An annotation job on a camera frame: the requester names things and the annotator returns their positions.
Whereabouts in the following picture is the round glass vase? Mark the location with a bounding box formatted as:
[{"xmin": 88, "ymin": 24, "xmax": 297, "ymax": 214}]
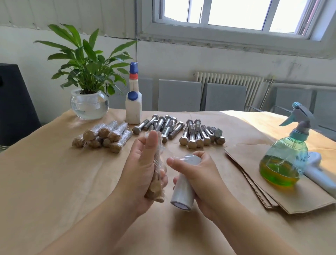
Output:
[{"xmin": 71, "ymin": 89, "xmax": 110, "ymax": 120}]

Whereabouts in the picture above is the white vertical blind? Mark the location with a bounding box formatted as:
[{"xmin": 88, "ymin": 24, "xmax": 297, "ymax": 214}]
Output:
[{"xmin": 0, "ymin": 0, "xmax": 142, "ymax": 39}]

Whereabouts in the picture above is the white glue bottle blue cap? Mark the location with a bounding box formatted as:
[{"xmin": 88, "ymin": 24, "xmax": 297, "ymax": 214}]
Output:
[{"xmin": 125, "ymin": 61, "xmax": 143, "ymax": 125}]

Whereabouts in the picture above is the green leafy plant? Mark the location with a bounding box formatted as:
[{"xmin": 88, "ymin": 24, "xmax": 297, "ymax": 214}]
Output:
[{"xmin": 34, "ymin": 23, "xmax": 138, "ymax": 95}]

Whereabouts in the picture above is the white handheld controller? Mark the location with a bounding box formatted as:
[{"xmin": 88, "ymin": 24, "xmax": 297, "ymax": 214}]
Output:
[{"xmin": 304, "ymin": 151, "xmax": 336, "ymax": 198}]

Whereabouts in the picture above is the person's right forearm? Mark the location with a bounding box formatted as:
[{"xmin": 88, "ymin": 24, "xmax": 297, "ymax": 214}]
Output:
[{"xmin": 210, "ymin": 199, "xmax": 300, "ymax": 255}]

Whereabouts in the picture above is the white framed window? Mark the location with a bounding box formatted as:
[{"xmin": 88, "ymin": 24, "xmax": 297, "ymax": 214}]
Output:
[{"xmin": 139, "ymin": 0, "xmax": 336, "ymax": 58}]

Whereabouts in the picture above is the person's right hand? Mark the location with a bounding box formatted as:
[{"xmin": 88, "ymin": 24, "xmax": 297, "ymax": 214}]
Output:
[{"xmin": 166, "ymin": 151, "xmax": 233, "ymax": 221}]

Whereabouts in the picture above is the large brown paper table cover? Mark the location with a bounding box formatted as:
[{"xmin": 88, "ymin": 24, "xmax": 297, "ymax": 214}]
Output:
[{"xmin": 0, "ymin": 109, "xmax": 336, "ymax": 255}]

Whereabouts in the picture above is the person's left hand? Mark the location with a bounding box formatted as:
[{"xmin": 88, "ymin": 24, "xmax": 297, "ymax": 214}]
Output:
[{"xmin": 113, "ymin": 130, "xmax": 169, "ymax": 217}]

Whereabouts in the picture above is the grey chair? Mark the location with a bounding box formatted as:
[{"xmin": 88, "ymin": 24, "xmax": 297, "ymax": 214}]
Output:
[
  {"xmin": 275, "ymin": 87, "xmax": 316, "ymax": 113},
  {"xmin": 205, "ymin": 83, "xmax": 247, "ymax": 112},
  {"xmin": 314, "ymin": 89, "xmax": 336, "ymax": 140},
  {"xmin": 158, "ymin": 79, "xmax": 203, "ymax": 112},
  {"xmin": 110, "ymin": 78, "xmax": 154, "ymax": 110}
]

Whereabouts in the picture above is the green spray bottle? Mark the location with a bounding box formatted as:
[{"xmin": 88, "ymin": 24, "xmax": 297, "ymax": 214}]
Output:
[{"xmin": 259, "ymin": 102, "xmax": 317, "ymax": 187}]

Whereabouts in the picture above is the black trash bin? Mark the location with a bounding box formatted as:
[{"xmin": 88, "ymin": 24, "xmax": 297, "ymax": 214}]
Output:
[{"xmin": 0, "ymin": 63, "xmax": 42, "ymax": 148}]

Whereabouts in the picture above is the white cling film roll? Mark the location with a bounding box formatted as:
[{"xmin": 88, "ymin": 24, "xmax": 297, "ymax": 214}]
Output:
[{"xmin": 171, "ymin": 154, "xmax": 203, "ymax": 212}]

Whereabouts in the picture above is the white radiator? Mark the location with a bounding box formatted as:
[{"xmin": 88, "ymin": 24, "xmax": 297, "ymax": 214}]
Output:
[{"xmin": 194, "ymin": 72, "xmax": 263, "ymax": 110}]

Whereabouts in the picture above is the pile of steel bolts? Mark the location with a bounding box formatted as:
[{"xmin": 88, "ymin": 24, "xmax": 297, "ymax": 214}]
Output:
[{"xmin": 132, "ymin": 114, "xmax": 226, "ymax": 149}]

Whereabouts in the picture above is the steel hex bolt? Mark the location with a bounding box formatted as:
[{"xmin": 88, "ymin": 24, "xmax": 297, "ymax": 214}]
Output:
[{"xmin": 83, "ymin": 123, "xmax": 106, "ymax": 142}]

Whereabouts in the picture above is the stack of brown paper sheets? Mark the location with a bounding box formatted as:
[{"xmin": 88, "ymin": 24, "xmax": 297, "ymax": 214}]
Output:
[{"xmin": 224, "ymin": 143, "xmax": 336, "ymax": 215}]

